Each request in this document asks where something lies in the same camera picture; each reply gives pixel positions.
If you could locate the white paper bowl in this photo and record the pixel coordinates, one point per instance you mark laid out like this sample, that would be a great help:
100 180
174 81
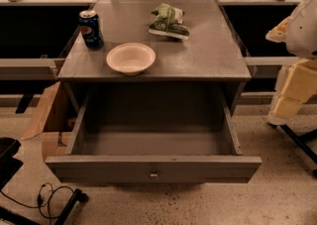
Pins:
131 58

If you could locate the green chip bag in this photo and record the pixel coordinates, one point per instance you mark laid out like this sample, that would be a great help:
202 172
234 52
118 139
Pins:
169 22

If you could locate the grey top drawer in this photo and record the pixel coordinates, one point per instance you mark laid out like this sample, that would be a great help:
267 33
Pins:
153 132

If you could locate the wooden side frame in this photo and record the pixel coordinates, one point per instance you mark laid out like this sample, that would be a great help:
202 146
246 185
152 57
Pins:
52 121

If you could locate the blue pepsi can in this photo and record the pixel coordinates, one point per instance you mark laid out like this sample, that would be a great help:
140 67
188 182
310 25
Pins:
90 29

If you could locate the black stand base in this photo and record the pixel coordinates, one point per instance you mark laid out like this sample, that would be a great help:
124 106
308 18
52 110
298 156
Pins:
45 210

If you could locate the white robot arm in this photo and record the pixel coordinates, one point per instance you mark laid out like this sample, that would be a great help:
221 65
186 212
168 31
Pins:
298 32

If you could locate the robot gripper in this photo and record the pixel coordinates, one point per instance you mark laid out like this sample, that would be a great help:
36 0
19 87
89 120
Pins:
303 33

